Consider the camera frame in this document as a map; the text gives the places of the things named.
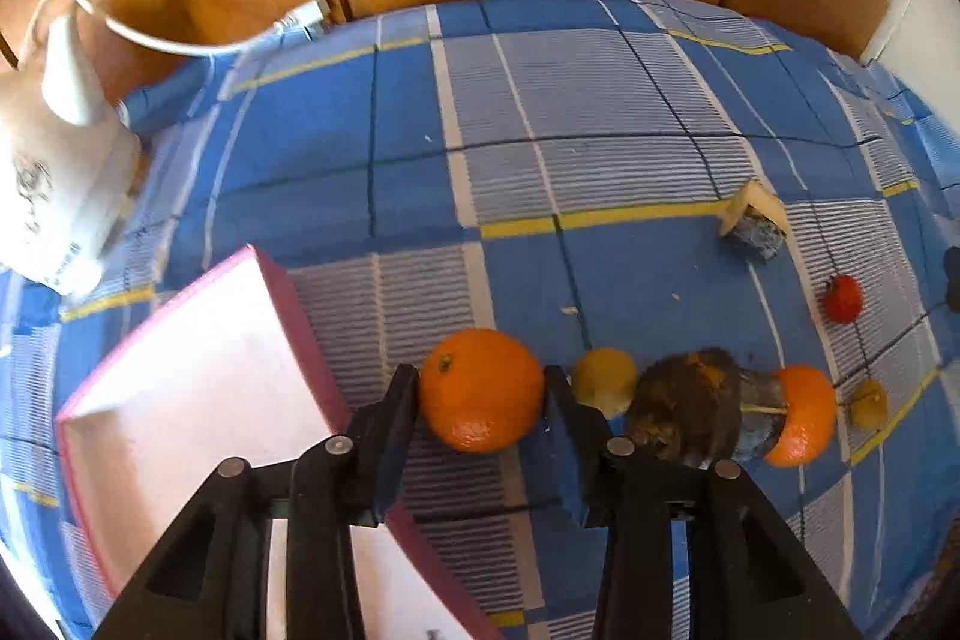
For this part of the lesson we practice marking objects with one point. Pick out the white box with pink rim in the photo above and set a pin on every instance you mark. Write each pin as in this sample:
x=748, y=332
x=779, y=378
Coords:
x=195, y=400

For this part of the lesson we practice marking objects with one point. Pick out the yellow round fruit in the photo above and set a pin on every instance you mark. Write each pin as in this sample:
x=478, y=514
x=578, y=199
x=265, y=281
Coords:
x=604, y=377

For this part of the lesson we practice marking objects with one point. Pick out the white ceramic electric kettle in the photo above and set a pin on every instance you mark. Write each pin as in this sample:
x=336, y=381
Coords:
x=52, y=175

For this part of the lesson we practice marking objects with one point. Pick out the mandarin with green stem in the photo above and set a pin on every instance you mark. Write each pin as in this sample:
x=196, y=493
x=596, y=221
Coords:
x=806, y=415

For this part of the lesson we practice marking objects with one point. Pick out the blue plaid cloth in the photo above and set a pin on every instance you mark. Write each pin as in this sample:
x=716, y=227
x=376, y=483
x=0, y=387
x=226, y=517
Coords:
x=637, y=123

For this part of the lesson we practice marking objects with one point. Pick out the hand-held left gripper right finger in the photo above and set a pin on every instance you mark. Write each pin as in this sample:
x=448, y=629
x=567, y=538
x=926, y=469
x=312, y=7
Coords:
x=566, y=464

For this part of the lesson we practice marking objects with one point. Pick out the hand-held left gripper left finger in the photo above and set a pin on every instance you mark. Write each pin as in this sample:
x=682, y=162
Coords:
x=397, y=456

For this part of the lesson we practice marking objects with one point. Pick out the small yellow fruit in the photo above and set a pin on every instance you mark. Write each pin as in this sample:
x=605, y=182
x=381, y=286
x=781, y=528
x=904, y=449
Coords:
x=870, y=404

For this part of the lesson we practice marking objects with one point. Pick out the large dark rotten fruit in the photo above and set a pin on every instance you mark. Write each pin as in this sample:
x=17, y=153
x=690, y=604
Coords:
x=682, y=407

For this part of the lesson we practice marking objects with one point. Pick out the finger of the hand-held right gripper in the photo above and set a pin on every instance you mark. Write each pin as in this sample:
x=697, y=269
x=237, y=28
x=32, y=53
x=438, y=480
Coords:
x=952, y=280

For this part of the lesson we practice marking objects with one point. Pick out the large smooth orange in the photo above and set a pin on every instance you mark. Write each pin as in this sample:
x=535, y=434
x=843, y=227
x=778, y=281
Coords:
x=480, y=392

